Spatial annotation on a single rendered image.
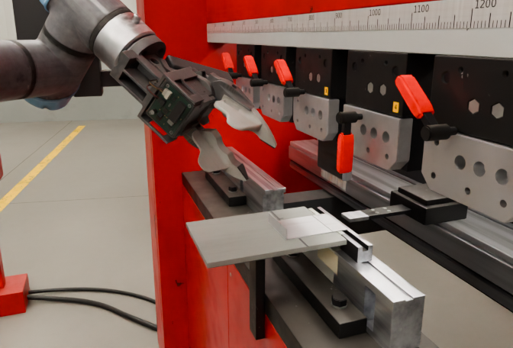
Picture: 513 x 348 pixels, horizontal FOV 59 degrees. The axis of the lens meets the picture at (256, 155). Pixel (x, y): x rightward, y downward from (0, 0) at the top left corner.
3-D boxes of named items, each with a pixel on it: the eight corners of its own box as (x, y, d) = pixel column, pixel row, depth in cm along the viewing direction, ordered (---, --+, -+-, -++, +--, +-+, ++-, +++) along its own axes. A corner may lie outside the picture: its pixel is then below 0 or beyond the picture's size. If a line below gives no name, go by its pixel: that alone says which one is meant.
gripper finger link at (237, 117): (261, 159, 53) (196, 121, 55) (278, 145, 58) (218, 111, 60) (271, 136, 52) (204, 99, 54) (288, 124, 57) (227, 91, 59)
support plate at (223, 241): (185, 227, 91) (185, 222, 91) (304, 210, 100) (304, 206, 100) (207, 269, 75) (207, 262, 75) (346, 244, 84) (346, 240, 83)
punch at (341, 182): (317, 176, 94) (318, 131, 92) (325, 175, 95) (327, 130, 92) (341, 191, 85) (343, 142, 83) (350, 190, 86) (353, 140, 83)
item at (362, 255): (308, 221, 99) (308, 208, 98) (320, 219, 100) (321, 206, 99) (357, 262, 81) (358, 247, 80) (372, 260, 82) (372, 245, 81)
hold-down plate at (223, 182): (204, 178, 161) (204, 169, 160) (220, 176, 162) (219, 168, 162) (229, 207, 133) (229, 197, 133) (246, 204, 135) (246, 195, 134)
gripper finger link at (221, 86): (240, 131, 58) (185, 100, 60) (246, 128, 59) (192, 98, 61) (254, 99, 56) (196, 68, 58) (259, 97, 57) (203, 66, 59)
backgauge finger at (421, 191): (330, 214, 99) (331, 192, 98) (428, 200, 108) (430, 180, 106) (360, 236, 88) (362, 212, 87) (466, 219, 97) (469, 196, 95)
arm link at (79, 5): (65, 11, 66) (91, -41, 63) (117, 60, 65) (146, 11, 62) (21, 8, 59) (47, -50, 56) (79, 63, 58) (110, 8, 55)
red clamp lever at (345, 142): (333, 172, 72) (335, 111, 70) (355, 169, 73) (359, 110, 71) (338, 175, 70) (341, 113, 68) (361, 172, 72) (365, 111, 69)
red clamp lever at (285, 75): (272, 57, 91) (287, 92, 86) (291, 56, 93) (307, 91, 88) (270, 63, 93) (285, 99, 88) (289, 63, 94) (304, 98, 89)
